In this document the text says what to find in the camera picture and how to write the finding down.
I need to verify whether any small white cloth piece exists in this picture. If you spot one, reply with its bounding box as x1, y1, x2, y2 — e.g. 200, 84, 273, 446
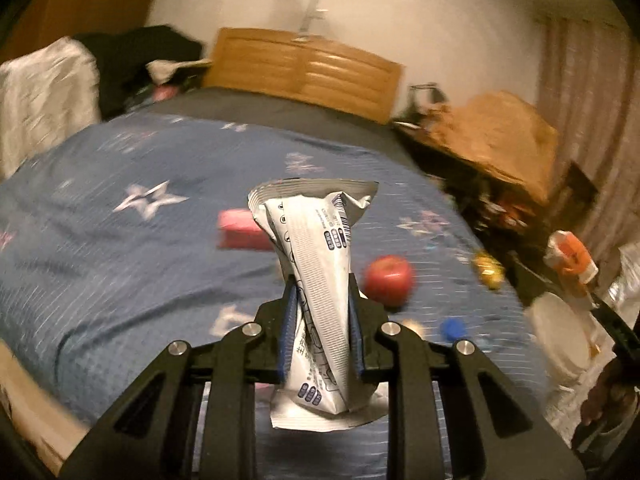
145, 59, 211, 83

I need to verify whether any gold foil wrapper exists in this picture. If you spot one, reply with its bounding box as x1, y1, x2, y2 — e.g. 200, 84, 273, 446
472, 252, 507, 291

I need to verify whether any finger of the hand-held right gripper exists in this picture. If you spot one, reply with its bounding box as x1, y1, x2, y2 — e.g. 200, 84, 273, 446
590, 300, 640, 361

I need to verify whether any dark wooden desk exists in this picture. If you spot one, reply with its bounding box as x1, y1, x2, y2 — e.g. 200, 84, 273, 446
392, 117, 501, 201

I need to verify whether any patterned beige curtain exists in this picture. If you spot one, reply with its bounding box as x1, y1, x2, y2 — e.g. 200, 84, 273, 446
535, 15, 640, 281

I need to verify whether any red apple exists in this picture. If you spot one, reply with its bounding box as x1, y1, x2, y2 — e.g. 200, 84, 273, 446
363, 255, 416, 308

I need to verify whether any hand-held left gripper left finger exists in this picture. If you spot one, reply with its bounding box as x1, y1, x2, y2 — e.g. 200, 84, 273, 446
60, 282, 301, 480

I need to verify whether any blue bottle cap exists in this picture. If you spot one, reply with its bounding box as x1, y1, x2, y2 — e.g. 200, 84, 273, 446
440, 317, 469, 343

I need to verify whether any black clothes pile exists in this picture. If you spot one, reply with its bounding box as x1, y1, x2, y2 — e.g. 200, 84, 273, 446
74, 25, 206, 121

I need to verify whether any white silver snack packet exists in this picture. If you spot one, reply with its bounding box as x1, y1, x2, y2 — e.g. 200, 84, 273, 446
246, 177, 388, 433

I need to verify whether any wooden wardrobe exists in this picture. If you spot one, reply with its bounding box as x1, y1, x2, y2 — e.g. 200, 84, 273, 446
0, 0, 168, 63

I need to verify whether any wooden bed headboard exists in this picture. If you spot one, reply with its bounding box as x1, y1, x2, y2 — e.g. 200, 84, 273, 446
202, 27, 405, 125

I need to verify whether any black desk lamp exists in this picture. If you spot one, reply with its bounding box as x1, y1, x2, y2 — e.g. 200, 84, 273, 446
405, 82, 448, 121

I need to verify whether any orange white snack packet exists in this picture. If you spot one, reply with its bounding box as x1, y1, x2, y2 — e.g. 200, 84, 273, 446
544, 230, 600, 301

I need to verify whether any grey bed sheet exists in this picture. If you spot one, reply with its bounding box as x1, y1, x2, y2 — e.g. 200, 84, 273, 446
107, 85, 401, 148

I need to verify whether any white crumpled cloth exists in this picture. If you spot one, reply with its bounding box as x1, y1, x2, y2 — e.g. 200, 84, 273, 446
0, 36, 103, 181

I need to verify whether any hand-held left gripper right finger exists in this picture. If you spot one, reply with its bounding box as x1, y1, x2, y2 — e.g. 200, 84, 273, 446
347, 275, 586, 480

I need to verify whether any white shiny cover sheet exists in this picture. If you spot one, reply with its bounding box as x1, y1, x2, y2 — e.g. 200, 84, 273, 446
600, 240, 640, 311

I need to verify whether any blue checked star blanket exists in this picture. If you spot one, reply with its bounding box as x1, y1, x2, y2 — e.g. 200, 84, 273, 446
0, 110, 556, 480

